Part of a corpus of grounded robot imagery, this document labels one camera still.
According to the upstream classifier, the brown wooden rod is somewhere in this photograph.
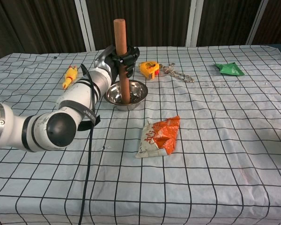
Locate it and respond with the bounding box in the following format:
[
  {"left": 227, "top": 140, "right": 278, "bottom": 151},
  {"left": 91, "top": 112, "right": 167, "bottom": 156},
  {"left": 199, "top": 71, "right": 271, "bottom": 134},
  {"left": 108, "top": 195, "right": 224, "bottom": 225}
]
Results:
[{"left": 113, "top": 18, "right": 132, "bottom": 105}]

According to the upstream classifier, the dark brown curtain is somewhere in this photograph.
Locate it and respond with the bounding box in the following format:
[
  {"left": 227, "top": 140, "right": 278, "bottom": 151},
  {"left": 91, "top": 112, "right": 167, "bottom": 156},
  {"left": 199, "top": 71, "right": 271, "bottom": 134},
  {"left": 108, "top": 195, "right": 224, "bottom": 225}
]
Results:
[{"left": 0, "top": 0, "right": 281, "bottom": 64}]

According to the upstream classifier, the yellow tape measure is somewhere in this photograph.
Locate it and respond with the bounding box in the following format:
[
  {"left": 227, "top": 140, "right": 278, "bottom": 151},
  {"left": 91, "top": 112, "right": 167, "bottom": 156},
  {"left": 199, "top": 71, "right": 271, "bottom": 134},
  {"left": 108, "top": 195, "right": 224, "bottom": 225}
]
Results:
[{"left": 139, "top": 61, "right": 160, "bottom": 80}]

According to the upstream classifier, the white black checked tablecloth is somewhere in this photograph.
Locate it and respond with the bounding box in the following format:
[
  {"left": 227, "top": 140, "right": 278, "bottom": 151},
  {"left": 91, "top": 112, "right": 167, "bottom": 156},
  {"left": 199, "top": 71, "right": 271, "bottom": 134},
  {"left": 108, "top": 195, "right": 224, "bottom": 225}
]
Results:
[{"left": 0, "top": 44, "right": 281, "bottom": 225}]

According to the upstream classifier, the black velcro strap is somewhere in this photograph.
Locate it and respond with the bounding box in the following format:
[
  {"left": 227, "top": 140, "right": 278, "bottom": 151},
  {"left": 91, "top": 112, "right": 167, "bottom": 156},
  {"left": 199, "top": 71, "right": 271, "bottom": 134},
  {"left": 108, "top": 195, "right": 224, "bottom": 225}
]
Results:
[{"left": 59, "top": 100, "right": 101, "bottom": 132}]

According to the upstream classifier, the yellow rubber chicken toy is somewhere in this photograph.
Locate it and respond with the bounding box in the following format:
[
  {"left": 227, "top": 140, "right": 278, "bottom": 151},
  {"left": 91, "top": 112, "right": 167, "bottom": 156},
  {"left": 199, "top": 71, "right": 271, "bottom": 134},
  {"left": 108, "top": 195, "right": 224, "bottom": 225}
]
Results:
[{"left": 61, "top": 65, "right": 80, "bottom": 90}]

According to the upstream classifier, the stainless steel bowl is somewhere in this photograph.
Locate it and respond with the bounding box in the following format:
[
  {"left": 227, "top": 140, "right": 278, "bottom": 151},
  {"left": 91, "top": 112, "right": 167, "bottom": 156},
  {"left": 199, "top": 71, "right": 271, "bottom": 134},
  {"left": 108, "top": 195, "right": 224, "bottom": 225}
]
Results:
[{"left": 104, "top": 79, "right": 148, "bottom": 112}]

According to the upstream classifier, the white frame post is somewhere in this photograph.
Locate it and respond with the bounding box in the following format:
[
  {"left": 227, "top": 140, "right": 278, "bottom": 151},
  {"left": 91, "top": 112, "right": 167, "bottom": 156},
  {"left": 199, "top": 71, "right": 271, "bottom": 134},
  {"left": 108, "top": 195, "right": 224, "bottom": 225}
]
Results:
[
  {"left": 74, "top": 0, "right": 96, "bottom": 52},
  {"left": 185, "top": 0, "right": 204, "bottom": 47},
  {"left": 245, "top": 0, "right": 269, "bottom": 45}
]

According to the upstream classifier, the metal key chain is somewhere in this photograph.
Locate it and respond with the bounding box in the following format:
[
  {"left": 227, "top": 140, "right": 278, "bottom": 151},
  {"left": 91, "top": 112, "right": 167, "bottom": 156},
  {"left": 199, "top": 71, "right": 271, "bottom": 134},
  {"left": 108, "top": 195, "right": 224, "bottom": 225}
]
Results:
[{"left": 159, "top": 63, "right": 195, "bottom": 83}]

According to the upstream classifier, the green snack packet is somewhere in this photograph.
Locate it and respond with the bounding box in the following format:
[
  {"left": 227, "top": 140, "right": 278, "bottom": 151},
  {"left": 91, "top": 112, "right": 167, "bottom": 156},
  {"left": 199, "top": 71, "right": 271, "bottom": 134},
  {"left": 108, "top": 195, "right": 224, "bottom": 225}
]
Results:
[{"left": 213, "top": 61, "right": 245, "bottom": 76}]

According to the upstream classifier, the black cable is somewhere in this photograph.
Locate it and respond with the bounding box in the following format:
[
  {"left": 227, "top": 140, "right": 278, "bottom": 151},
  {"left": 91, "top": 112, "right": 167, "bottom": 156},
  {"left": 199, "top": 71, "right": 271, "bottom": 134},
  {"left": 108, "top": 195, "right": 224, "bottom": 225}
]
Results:
[{"left": 76, "top": 63, "right": 96, "bottom": 225}]

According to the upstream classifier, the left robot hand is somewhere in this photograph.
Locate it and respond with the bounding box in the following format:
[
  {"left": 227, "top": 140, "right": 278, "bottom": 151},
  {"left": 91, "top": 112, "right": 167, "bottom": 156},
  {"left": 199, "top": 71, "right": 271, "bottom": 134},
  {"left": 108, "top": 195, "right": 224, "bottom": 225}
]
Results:
[{"left": 94, "top": 45, "right": 141, "bottom": 82}]

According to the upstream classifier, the orange white snack bag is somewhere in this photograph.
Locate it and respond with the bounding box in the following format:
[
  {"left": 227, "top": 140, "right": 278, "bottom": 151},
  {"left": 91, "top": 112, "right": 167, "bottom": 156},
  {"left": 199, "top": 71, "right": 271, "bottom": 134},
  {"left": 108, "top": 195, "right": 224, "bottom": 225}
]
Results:
[{"left": 135, "top": 115, "right": 180, "bottom": 159}]

